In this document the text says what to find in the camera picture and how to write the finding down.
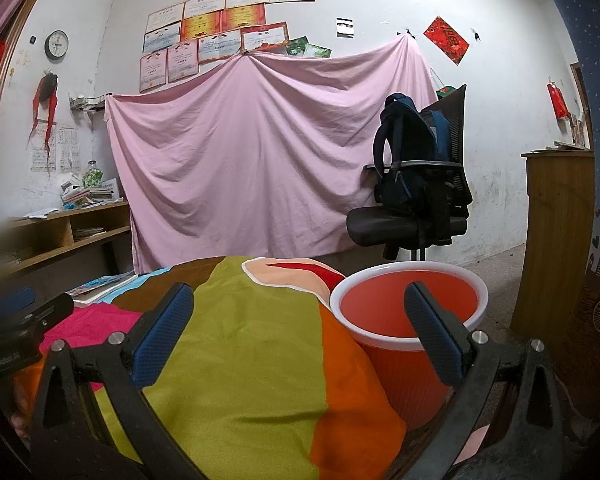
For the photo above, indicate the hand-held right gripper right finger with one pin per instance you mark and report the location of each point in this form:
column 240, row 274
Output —
column 432, row 332

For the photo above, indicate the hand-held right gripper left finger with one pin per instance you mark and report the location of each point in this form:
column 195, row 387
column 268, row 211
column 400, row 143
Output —
column 165, row 330

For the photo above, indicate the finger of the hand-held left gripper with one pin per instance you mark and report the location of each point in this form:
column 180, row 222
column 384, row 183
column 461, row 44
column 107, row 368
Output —
column 10, row 301
column 52, row 312

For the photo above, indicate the orange bucket with white rim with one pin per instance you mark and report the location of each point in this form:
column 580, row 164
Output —
column 405, row 300

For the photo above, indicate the person's left hand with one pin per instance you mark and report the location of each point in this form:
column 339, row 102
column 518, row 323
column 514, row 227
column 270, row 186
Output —
column 20, row 407

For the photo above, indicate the illustrated book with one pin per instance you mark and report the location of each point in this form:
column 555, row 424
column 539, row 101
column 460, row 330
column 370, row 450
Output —
column 100, row 287

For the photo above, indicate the wooden shelf unit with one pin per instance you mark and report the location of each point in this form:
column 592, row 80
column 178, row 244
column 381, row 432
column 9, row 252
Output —
column 62, row 232

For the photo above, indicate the papers inside shelf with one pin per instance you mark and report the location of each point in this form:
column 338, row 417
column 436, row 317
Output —
column 90, row 232

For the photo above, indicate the colourful patchwork tablecloth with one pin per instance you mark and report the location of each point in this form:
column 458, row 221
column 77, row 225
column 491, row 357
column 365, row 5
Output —
column 250, row 360

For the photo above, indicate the loose papers on shelf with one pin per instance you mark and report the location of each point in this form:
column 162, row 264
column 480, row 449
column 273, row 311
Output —
column 41, row 214

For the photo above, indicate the black mesh office chair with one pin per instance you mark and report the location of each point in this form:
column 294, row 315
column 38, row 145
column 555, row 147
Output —
column 380, row 222

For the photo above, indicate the stack of books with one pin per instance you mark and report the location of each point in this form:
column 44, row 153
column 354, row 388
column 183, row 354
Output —
column 97, row 194

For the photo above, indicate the glass jar of green sweets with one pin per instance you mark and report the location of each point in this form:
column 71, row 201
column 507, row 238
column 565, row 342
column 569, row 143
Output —
column 92, row 176

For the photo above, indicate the wooden cabinet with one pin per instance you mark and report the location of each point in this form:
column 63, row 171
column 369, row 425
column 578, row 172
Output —
column 557, row 240

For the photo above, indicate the dark blue backpack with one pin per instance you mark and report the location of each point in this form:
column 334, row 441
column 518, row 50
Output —
column 407, row 165

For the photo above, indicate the pink hanging sheet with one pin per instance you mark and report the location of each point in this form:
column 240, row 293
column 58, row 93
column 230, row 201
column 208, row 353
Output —
column 255, row 160

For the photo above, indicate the red hanging neckerchief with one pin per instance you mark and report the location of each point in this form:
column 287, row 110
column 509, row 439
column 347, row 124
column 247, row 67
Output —
column 45, row 95

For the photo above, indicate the books on cabinet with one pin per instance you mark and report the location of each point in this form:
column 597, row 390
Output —
column 565, row 147

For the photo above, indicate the red hanging packet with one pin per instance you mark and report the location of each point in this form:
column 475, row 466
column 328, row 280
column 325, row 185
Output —
column 558, row 100

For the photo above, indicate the red diamond paper decoration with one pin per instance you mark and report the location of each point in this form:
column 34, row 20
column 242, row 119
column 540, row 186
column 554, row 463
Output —
column 446, row 40

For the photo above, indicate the green landscape photo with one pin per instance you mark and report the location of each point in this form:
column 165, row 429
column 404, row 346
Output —
column 319, row 51
column 296, row 47

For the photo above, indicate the paper wall calendar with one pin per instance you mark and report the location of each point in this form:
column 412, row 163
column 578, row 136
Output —
column 65, row 150

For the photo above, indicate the green red wall card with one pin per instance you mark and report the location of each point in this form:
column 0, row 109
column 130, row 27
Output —
column 446, row 90

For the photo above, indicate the round wall clock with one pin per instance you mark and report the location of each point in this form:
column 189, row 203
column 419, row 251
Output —
column 56, row 44

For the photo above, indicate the black wall hook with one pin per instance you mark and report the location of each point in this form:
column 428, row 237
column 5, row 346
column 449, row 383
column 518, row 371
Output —
column 475, row 34

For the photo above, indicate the group of wall certificates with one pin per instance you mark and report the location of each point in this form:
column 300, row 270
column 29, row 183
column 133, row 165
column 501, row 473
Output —
column 215, row 30

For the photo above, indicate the black and white wall picture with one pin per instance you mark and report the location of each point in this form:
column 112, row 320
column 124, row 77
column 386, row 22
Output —
column 345, row 28

